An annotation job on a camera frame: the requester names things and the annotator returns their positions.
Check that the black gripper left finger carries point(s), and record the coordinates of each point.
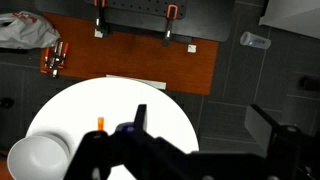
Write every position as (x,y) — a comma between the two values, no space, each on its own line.
(141,116)

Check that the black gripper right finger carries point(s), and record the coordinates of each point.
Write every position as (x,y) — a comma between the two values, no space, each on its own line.
(261,128)

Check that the orange marker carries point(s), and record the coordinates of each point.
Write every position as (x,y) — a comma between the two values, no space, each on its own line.
(100,123)

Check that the white round bowl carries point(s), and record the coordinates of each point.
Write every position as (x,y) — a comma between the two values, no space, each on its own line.
(36,158)

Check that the black floor stand foot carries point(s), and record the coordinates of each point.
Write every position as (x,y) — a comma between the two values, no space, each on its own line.
(6,103)
(310,83)

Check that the small white paper tag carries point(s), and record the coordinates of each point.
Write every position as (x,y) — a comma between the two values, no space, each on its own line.
(192,48)
(98,33)

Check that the clear plastic cup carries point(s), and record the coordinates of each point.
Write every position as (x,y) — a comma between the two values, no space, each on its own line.
(255,40)

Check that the black orange bar clamp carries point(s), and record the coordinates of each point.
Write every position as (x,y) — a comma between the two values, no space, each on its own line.
(101,20)
(170,25)

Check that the black perforated board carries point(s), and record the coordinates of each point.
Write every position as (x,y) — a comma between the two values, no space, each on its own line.
(140,6)

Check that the white panel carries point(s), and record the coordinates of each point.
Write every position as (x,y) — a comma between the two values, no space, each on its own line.
(293,15)

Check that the crumpled white cloth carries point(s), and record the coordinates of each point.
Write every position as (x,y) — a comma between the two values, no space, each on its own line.
(26,31)

